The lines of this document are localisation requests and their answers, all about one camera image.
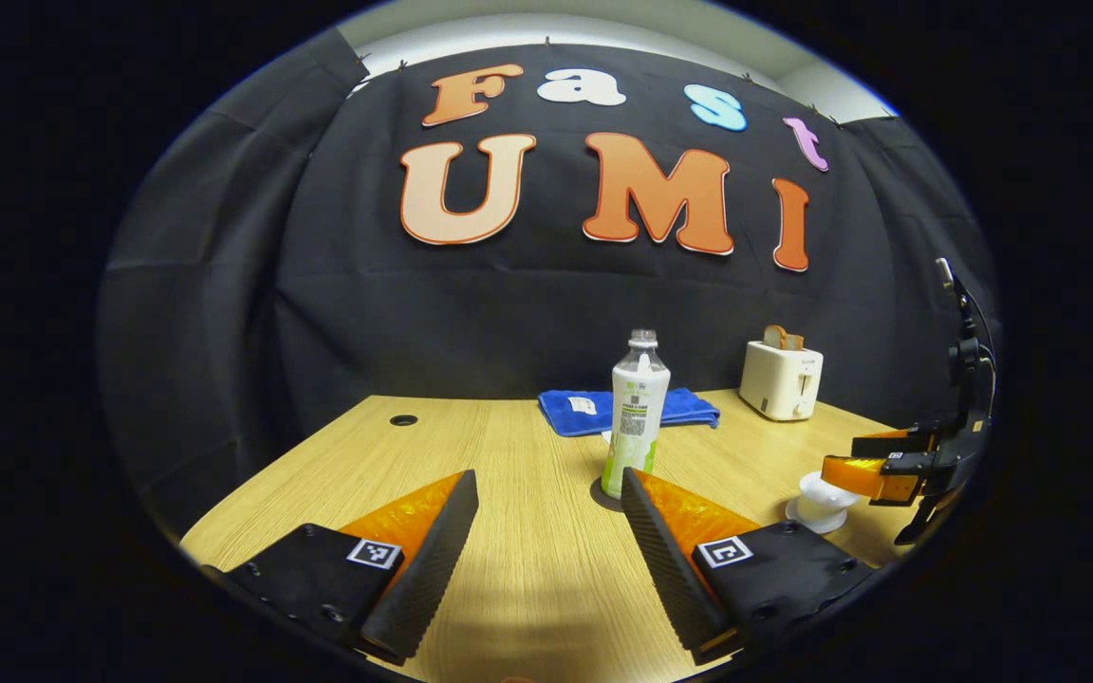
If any white teacup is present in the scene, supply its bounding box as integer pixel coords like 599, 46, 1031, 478
793, 497, 851, 532

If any cream toaster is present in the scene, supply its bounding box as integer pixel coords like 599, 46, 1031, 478
739, 341, 824, 422

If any white saucer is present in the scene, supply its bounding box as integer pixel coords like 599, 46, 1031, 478
786, 510, 857, 535

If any white label water bottle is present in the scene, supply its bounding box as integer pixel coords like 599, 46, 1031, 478
601, 329, 672, 500

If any blue folded towel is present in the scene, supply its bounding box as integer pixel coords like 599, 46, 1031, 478
538, 387, 721, 438

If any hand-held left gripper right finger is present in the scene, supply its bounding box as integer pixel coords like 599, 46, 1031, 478
621, 467, 877, 665

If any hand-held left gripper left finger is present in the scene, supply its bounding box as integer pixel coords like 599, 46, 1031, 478
224, 469, 479, 665

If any white teacup lid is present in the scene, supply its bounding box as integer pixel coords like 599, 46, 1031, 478
798, 471, 857, 506

